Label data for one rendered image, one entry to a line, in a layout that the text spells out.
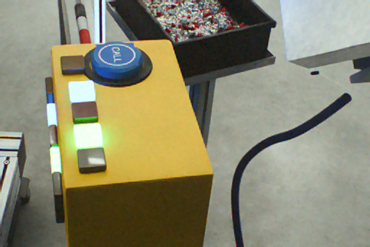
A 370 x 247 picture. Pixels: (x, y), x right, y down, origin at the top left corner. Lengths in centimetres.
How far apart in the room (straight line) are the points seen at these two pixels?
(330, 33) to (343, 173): 128
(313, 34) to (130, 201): 42
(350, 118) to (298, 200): 44
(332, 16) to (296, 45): 5
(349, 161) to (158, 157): 167
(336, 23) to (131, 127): 39
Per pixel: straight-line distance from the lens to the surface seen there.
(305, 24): 80
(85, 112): 46
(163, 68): 51
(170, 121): 46
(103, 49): 51
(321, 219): 189
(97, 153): 43
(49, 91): 51
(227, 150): 201
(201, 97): 101
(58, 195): 44
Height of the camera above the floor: 138
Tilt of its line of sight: 41 degrees down
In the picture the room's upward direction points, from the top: 6 degrees clockwise
